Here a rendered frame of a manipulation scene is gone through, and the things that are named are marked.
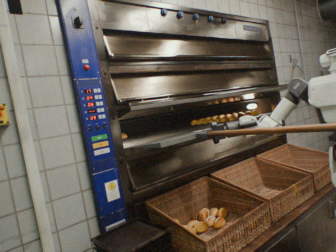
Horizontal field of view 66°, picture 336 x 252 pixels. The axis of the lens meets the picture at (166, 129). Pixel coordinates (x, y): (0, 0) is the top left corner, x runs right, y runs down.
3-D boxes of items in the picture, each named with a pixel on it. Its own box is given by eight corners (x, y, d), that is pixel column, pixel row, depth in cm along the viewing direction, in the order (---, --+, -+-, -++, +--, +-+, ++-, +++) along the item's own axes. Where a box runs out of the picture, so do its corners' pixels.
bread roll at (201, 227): (211, 229, 159) (207, 230, 164) (207, 219, 161) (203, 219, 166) (196, 235, 155) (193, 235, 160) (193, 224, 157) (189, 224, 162)
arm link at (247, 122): (229, 123, 151) (247, 120, 152) (233, 141, 148) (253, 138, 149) (234, 117, 140) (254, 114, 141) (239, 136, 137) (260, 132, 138)
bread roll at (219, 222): (219, 222, 169) (218, 213, 169) (228, 223, 164) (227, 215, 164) (210, 228, 162) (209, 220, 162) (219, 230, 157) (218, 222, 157)
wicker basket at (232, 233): (150, 245, 156) (142, 201, 155) (211, 211, 192) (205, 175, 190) (211, 275, 119) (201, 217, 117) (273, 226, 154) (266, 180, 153)
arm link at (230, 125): (213, 122, 140) (234, 118, 141) (208, 121, 149) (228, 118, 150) (216, 144, 140) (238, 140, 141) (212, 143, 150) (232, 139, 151)
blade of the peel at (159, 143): (227, 129, 167) (226, 125, 167) (161, 147, 133) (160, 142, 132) (188, 132, 195) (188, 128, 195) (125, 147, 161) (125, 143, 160)
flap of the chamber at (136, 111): (131, 110, 140) (115, 120, 156) (290, 88, 250) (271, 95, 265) (130, 106, 140) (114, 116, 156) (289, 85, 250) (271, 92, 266)
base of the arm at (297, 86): (295, 100, 166) (302, 83, 164) (315, 105, 156) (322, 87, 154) (283, 94, 157) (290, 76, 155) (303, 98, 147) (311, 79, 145)
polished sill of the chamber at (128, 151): (120, 156, 157) (119, 149, 157) (274, 116, 268) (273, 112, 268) (125, 156, 153) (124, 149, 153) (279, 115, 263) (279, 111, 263)
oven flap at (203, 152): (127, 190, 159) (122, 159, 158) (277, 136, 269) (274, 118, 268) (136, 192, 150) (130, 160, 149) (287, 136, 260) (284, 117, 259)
